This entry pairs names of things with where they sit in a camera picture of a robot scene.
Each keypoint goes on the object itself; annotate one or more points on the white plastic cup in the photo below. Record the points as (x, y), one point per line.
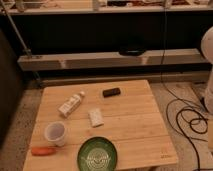
(55, 133)

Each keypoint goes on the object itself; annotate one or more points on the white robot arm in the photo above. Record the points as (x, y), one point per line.
(207, 52)

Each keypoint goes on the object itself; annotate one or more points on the metal diagonal pole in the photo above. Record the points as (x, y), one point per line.
(25, 48)

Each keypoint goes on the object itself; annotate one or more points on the wooden shelf rack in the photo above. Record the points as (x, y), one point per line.
(74, 34)

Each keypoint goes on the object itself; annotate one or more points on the wooden table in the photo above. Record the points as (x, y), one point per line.
(132, 122)

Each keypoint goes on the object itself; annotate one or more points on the green patterned plate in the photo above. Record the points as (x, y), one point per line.
(97, 154)

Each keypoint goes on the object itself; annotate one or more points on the orange carrot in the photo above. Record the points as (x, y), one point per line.
(42, 151)

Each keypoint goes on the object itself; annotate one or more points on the white rectangular packet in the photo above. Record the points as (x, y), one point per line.
(96, 118)

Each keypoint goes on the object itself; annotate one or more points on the black round object on shelf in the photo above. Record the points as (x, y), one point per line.
(132, 52)

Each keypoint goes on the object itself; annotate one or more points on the white small bottle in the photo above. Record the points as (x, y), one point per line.
(71, 104)

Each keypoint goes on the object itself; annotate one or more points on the black rectangular object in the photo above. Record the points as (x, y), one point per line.
(111, 92)

